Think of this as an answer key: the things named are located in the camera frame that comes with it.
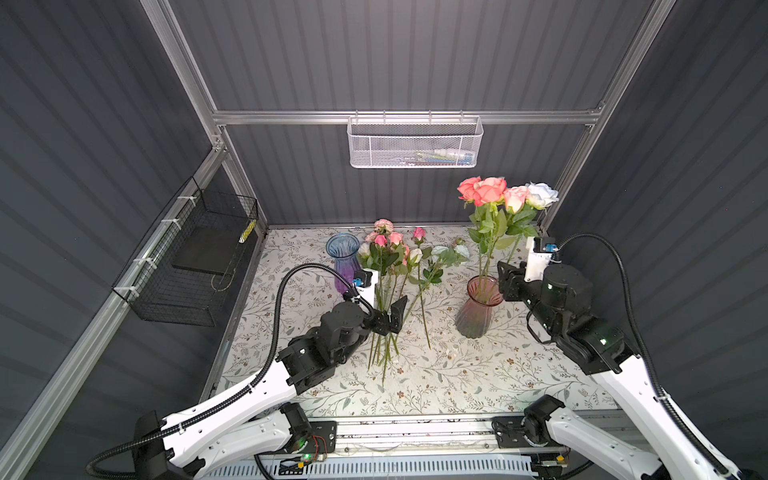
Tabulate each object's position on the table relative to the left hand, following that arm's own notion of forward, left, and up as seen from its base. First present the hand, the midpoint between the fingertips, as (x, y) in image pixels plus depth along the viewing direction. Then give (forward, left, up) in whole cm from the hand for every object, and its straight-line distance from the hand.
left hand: (390, 294), depth 69 cm
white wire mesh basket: (+66, -13, +1) cm, 67 cm away
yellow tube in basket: (+25, +38, 0) cm, 45 cm away
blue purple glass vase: (+23, +13, -9) cm, 28 cm away
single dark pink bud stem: (+42, -14, -24) cm, 50 cm away
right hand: (+2, -28, +6) cm, 29 cm away
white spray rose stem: (+29, -21, -23) cm, 42 cm away
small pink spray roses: (+32, +1, -21) cm, 38 cm away
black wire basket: (+10, +51, +2) cm, 52 cm away
